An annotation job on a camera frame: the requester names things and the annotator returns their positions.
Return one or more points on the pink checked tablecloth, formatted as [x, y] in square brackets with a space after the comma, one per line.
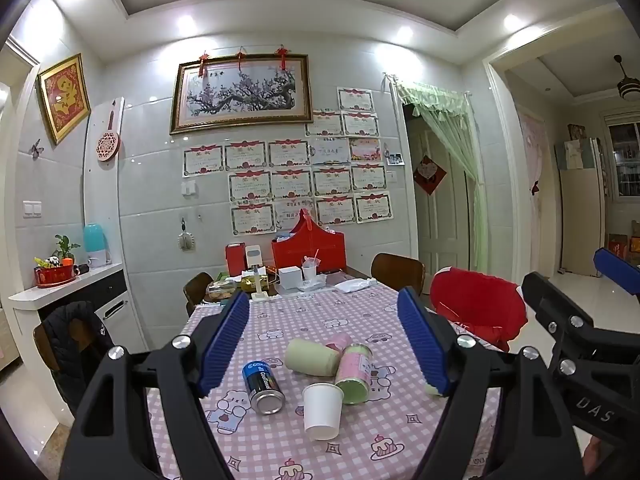
[372, 442]

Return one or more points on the ceiling fan lamp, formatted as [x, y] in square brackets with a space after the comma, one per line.
[626, 84]

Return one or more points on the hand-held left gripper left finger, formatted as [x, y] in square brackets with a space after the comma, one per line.
[224, 342]

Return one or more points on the red diamond door decoration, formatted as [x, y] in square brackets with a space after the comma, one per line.
[429, 174]

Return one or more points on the white counter cabinet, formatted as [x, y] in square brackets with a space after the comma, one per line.
[75, 305]

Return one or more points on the framed plum blossom painting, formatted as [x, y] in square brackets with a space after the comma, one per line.
[240, 92]

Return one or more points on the white cup with utensils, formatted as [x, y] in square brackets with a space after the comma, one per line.
[309, 270]

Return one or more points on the white refrigerator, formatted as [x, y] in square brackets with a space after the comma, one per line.
[580, 220]

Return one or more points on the white wall switch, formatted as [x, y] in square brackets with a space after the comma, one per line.
[32, 208]

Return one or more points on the white desk gadget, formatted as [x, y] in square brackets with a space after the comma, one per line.
[253, 257]

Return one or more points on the white square box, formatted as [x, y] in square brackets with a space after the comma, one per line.
[290, 278]

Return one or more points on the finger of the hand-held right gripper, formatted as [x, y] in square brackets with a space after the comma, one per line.
[616, 271]
[555, 305]

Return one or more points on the group of wall certificates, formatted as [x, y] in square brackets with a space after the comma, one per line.
[290, 156]

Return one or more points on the butterfly wall decoration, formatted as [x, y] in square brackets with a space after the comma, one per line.
[36, 149]

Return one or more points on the white lamp stand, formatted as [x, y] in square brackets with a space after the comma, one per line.
[258, 291]

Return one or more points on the cardboard boxes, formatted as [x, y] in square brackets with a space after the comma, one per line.
[622, 244]

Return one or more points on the chair with red cover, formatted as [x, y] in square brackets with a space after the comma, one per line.
[475, 305]

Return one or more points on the green lace curtain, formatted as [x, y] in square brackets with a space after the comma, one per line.
[450, 130]

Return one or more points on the chair with black jacket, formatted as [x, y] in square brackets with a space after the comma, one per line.
[70, 347]

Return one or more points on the red knot ornament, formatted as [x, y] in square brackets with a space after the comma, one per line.
[282, 56]
[241, 59]
[203, 62]

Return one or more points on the blue battery-shaped can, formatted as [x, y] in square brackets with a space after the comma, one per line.
[262, 385]

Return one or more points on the brown wooden chair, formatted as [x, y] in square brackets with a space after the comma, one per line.
[397, 271]
[196, 291]

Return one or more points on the clear food container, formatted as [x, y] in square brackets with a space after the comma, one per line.
[220, 288]

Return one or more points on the small green plant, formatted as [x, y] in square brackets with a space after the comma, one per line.
[65, 247]

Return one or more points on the pink and green can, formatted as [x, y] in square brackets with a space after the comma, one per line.
[355, 374]

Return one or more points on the pink cup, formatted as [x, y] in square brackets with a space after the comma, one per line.
[337, 342]

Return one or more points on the teal and white humidifier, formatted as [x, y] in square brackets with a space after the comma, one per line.
[96, 245]

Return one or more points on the red pot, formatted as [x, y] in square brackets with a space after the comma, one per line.
[52, 276]

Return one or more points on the red felt basket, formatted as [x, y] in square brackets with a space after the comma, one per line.
[307, 252]

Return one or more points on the red and gold framed picture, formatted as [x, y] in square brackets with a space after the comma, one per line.
[65, 98]

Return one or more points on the red box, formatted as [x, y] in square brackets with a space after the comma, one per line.
[235, 260]

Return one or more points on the person's right hand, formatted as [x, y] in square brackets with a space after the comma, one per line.
[595, 455]

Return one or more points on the white wall socket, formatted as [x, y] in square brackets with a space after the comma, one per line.
[189, 188]

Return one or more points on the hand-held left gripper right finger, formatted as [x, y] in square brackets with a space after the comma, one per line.
[424, 345]

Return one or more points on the white plastic bag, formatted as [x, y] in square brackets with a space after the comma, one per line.
[355, 284]

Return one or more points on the white door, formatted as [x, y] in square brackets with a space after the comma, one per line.
[440, 220]

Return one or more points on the light green cup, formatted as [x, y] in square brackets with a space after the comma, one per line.
[311, 357]

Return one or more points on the white paper cup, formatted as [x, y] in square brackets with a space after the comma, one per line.
[322, 412]

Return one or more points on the round pink wall ornament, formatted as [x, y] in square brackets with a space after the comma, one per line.
[108, 144]

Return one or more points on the window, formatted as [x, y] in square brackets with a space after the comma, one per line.
[622, 160]

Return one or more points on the small wall photo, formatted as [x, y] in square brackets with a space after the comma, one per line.
[395, 159]

